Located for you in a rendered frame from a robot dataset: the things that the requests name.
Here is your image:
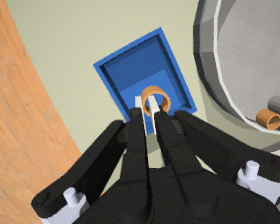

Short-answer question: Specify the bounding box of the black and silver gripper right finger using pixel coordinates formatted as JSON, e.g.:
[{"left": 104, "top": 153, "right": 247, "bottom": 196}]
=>
[{"left": 148, "top": 94, "right": 280, "bottom": 218}]

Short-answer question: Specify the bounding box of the grey metal bushing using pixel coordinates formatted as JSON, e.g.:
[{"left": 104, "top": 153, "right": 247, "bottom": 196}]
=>
[{"left": 268, "top": 96, "right": 280, "bottom": 115}]

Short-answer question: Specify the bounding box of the blue square tray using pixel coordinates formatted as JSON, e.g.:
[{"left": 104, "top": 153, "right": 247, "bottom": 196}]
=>
[{"left": 93, "top": 27, "right": 198, "bottom": 121}]

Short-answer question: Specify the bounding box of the grey round turning table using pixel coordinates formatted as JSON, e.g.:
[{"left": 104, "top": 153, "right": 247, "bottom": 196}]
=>
[{"left": 193, "top": 0, "right": 280, "bottom": 134}]

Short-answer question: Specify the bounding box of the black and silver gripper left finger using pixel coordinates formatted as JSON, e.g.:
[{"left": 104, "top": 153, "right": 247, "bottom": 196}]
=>
[{"left": 31, "top": 96, "right": 150, "bottom": 224}]

